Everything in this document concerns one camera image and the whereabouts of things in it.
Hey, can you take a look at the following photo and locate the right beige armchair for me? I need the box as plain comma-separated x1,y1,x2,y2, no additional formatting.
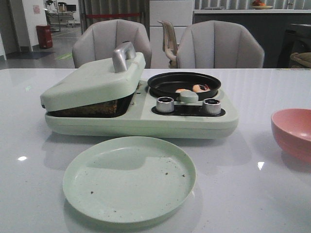
177,20,265,68

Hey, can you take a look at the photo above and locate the orange shrimp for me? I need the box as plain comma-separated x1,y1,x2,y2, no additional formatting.
175,88,190,93
192,84,210,93

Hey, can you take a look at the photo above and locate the dark kitchen counter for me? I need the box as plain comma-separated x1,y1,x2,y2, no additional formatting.
193,9,311,68

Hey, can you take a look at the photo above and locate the red trash bin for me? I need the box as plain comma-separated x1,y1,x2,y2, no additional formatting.
36,25,52,49

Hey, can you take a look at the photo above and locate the left beige armchair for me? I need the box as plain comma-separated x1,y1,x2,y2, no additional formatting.
72,19,152,68

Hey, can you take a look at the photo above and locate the left silver knob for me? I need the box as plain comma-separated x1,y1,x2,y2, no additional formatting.
156,97,174,113

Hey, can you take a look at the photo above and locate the black round frying pan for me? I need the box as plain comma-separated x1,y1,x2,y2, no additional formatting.
147,71,221,101

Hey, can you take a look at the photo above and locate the green round plate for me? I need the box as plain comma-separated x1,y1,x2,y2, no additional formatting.
63,136,196,224

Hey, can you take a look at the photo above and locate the pink bowl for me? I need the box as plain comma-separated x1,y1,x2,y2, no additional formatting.
271,108,311,163

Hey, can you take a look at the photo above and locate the right silver knob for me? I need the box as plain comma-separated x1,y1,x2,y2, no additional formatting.
202,99,222,115

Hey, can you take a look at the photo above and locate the green breakfast maker base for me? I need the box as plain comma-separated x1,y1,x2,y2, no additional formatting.
45,81,239,139

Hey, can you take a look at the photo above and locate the green breakfast maker lid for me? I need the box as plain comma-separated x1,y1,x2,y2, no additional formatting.
40,52,146,112

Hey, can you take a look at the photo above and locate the white refrigerator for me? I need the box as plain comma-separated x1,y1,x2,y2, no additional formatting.
149,0,194,68

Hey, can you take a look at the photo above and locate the silver knob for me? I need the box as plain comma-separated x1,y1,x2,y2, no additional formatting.
156,97,174,113
202,99,222,115

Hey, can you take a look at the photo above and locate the beige armchair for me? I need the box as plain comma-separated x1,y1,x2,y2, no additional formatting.
177,20,265,68
72,19,152,68

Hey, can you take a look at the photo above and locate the fruit bowl on counter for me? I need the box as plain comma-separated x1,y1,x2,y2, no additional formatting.
251,0,272,10

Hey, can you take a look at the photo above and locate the red barrier belt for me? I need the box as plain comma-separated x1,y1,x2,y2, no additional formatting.
86,13,141,18

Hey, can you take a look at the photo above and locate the white office chair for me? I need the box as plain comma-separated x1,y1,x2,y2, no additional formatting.
158,20,178,68

